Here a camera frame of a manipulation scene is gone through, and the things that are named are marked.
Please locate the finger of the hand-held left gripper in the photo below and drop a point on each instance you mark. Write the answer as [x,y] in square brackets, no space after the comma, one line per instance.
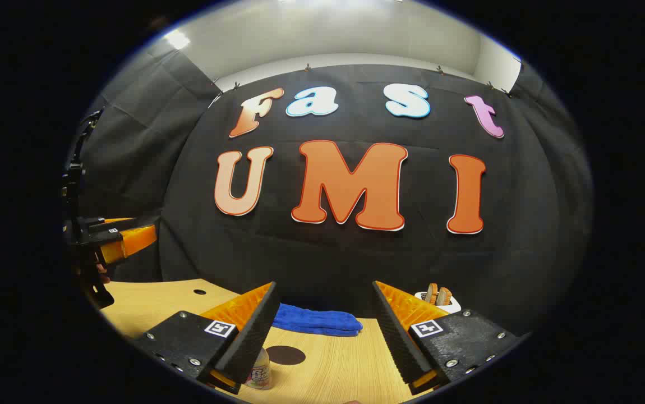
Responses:
[104,223]
[132,240]

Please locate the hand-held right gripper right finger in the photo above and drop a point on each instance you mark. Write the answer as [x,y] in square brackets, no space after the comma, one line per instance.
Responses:
[398,336]

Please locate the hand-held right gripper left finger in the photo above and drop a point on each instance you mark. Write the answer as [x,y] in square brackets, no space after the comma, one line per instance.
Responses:
[255,336]

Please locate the dark round coaster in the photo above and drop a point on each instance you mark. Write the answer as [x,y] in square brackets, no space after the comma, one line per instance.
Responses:
[286,356]

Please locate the silver water bottle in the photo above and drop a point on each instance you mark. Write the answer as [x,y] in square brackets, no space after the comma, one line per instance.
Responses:
[259,373]

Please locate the bread slice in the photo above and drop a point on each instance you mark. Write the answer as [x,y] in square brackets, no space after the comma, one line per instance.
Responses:
[445,296]
[432,293]

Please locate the blue towel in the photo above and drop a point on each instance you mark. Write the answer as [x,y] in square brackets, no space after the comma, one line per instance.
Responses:
[317,322]

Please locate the black backdrop cloth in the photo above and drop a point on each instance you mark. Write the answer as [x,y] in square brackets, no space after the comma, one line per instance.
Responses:
[328,252]

